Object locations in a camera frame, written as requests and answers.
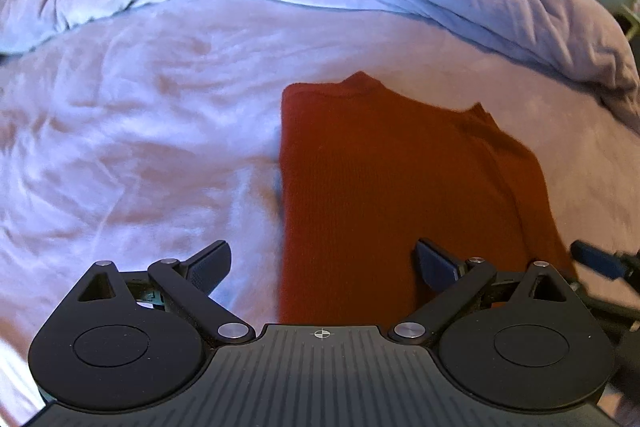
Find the pink bed sheet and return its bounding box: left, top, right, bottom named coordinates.
left=1, top=0, right=639, bottom=426

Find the red knit sweater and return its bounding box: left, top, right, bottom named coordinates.
left=279, top=72, right=575, bottom=329

